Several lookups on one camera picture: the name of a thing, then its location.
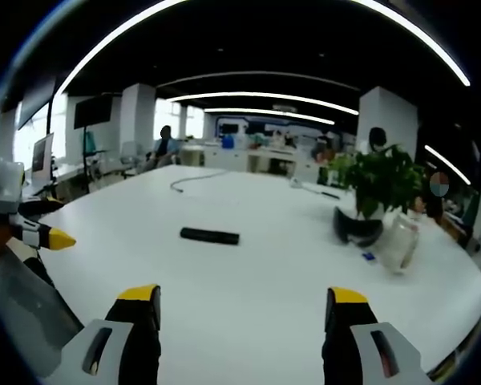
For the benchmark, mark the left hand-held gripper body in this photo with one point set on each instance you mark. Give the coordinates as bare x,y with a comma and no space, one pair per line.
4,192

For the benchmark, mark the computer monitor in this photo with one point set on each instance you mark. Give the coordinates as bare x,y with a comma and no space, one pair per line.
42,156

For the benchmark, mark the blue water jug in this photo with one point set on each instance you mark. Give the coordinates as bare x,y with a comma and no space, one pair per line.
227,141

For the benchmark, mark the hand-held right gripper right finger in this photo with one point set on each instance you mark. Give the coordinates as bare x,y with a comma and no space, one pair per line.
356,341

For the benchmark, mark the black remote control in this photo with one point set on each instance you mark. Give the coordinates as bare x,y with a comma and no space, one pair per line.
209,236

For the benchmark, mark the green potted plant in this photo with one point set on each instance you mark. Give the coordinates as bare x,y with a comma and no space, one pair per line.
381,180

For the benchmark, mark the black pen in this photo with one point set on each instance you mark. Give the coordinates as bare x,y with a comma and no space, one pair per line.
329,195

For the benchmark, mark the clear plastic jar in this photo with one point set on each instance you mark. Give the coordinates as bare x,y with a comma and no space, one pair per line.
398,244

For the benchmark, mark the white office chair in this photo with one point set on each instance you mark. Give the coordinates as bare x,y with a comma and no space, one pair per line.
129,158

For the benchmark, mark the small blue card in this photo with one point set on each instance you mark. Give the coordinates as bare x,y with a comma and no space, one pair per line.
369,256

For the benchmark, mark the black wall screen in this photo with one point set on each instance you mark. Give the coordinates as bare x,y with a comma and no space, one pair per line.
92,112

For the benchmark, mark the black headset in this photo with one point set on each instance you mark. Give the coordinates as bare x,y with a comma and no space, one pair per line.
354,230

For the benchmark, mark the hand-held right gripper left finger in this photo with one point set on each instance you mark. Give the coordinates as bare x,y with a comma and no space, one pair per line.
120,341

